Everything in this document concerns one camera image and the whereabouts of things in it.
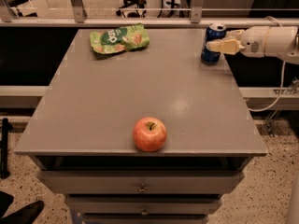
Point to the black floor stand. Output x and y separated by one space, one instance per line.
5 128

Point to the red yellow apple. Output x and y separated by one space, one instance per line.
149 134

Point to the middle grey drawer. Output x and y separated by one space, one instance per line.
138 205

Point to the metal railing frame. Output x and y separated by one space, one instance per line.
153 13

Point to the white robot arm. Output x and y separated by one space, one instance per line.
282 43

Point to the green chip bag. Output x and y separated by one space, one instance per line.
120 39

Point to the top grey drawer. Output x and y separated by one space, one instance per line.
140 182

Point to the blue pepsi can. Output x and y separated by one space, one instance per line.
210 51

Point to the black office chair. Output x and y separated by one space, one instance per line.
139 11

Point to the grey drawer cabinet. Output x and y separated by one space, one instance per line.
85 119

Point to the black shoe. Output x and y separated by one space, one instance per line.
26 215

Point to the grey drawer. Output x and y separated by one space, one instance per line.
138 205
149 219
140 182

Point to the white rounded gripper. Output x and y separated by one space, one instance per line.
252 42

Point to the bottom grey drawer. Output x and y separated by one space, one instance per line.
149 219

